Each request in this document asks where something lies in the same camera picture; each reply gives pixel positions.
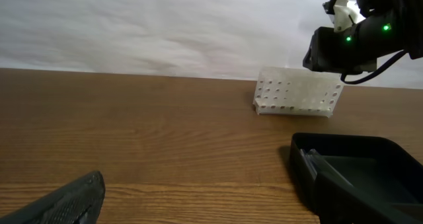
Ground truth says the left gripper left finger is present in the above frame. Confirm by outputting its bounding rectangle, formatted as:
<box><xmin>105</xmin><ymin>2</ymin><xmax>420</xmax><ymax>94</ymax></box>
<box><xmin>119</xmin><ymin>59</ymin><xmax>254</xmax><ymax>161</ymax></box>
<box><xmin>0</xmin><ymin>170</ymin><xmax>106</xmax><ymax>224</ymax></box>

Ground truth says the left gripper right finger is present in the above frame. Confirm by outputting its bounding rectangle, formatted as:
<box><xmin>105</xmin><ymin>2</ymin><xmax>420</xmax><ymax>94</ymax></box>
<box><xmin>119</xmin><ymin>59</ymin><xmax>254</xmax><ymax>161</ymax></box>
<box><xmin>312</xmin><ymin>170</ymin><xmax>423</xmax><ymax>224</ymax></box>

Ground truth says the white test tube rack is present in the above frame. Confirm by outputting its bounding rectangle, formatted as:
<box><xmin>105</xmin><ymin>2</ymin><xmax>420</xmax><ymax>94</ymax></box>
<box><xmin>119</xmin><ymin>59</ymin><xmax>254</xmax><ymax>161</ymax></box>
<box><xmin>252</xmin><ymin>66</ymin><xmax>344</xmax><ymax>118</ymax></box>

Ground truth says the black tray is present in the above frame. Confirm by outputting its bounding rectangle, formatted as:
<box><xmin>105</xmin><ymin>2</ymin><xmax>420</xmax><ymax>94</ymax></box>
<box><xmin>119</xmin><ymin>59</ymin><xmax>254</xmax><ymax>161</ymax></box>
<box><xmin>289</xmin><ymin>132</ymin><xmax>423</xmax><ymax>224</ymax></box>

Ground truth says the black cable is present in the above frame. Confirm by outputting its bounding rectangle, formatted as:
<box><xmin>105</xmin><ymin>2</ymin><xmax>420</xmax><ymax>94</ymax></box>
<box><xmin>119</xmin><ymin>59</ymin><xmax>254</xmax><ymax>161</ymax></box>
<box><xmin>340</xmin><ymin>50</ymin><xmax>409</xmax><ymax>85</ymax></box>

